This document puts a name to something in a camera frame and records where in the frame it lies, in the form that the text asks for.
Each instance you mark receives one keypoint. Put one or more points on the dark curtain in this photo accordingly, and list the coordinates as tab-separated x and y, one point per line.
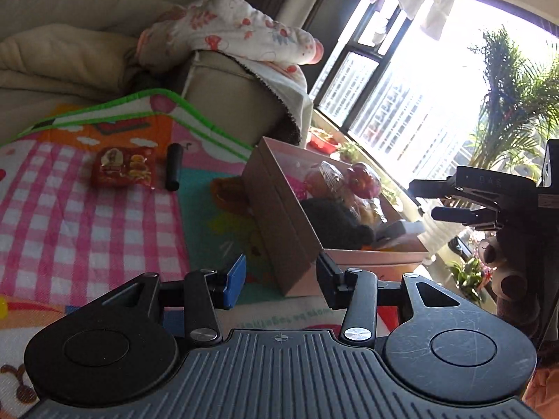
332	22

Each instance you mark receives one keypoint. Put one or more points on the floral printed blanket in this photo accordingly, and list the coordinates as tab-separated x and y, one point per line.
227	26

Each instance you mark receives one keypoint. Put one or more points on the cream duvet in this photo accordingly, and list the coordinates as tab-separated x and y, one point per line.
52	61

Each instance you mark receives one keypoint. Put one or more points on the small white box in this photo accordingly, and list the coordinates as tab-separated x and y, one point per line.
399	231

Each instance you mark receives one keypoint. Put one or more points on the beige sofa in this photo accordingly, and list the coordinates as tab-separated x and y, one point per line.
231	96

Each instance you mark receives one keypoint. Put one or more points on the brown white plush toy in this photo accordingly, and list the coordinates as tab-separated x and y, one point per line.
502	268

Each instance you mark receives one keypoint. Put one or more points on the tall palm plant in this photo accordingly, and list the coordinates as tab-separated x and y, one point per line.
515	109

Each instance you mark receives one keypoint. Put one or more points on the leafy potted plant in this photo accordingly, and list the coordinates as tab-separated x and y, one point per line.
468	279

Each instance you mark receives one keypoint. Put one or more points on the black plush toy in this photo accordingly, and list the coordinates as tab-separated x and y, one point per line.
332	222

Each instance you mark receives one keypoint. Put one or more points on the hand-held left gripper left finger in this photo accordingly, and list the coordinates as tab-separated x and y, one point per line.
233	281

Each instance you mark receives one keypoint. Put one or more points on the pink cardboard box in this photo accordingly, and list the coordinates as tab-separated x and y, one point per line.
279	235

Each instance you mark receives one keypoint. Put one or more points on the black window frame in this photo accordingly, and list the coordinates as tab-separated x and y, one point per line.
367	55

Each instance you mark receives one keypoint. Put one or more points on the clear bag of bread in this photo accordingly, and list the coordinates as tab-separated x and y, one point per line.
334	179

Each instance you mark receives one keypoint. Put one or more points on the white ribbed pot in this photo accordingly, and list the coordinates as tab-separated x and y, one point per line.
436	235

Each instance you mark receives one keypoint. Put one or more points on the colourful printed play mat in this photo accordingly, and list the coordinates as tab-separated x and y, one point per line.
65	227

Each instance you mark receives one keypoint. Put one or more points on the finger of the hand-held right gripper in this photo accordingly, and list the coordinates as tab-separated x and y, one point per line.
463	217
432	187

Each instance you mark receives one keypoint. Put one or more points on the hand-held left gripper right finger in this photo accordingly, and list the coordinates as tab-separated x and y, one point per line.
328	281

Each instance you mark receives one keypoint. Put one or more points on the red snack packet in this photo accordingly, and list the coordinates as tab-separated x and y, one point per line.
122	168

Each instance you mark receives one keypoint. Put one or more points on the black cylinder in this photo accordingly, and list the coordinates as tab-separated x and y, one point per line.
173	166

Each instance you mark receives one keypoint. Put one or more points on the small potted plant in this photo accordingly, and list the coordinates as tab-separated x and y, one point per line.
350	152

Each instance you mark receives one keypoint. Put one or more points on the red plant pot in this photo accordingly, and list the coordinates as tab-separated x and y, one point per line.
323	142

